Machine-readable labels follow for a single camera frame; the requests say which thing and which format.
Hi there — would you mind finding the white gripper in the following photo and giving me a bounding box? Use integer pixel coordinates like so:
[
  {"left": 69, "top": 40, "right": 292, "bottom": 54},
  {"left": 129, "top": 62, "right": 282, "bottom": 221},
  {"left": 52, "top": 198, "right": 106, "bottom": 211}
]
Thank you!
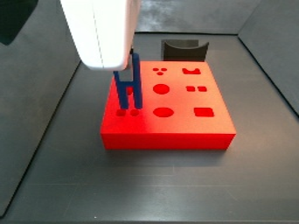
[{"left": 60, "top": 0, "right": 141, "bottom": 71}]

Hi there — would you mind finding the dark grey curved holder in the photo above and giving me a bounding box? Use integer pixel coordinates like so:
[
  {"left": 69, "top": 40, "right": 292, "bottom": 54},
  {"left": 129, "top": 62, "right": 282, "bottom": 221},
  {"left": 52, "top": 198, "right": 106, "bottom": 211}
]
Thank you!
[{"left": 161, "top": 39, "right": 209, "bottom": 62}]

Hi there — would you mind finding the red shape-sorter block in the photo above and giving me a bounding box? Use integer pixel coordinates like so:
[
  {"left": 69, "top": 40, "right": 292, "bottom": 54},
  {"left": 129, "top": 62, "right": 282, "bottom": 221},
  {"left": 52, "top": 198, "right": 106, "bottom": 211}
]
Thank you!
[{"left": 100, "top": 61, "right": 236, "bottom": 150}]

